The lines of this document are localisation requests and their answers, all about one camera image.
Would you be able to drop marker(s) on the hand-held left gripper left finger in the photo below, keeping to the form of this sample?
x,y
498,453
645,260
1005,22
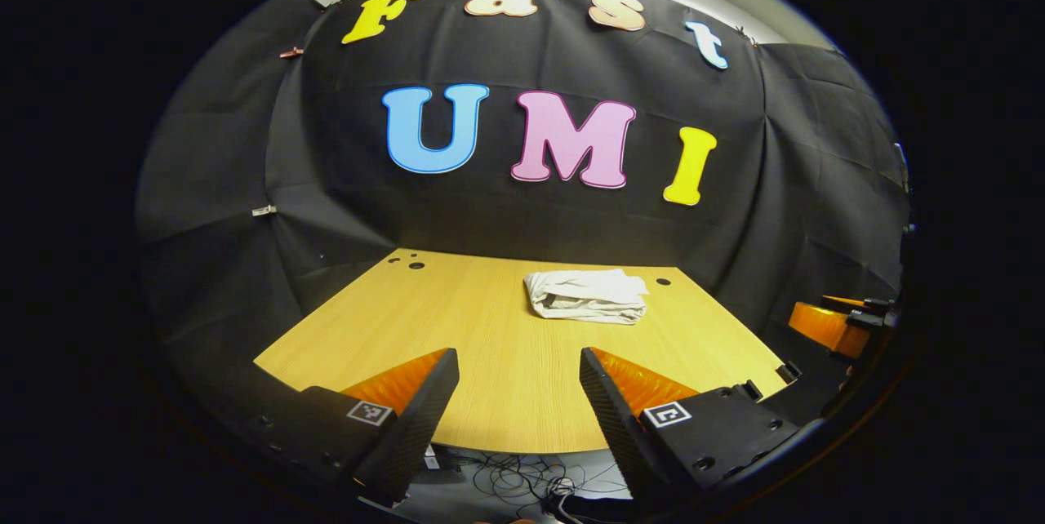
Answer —
x,y
420,418

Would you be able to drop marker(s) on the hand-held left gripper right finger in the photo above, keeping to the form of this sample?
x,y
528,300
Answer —
x,y
620,426

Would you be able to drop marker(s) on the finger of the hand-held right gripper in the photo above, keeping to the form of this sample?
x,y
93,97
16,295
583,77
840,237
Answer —
x,y
824,328
849,302

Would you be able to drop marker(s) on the white jeans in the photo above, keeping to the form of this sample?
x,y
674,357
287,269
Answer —
x,y
588,295

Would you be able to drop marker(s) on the white backdrop clip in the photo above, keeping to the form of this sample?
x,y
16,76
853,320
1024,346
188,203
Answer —
x,y
263,210

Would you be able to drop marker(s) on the red backdrop clip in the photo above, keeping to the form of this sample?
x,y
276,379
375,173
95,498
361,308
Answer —
x,y
291,52

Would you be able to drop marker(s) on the black table edge bracket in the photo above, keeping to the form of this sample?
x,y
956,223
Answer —
x,y
751,389
788,371

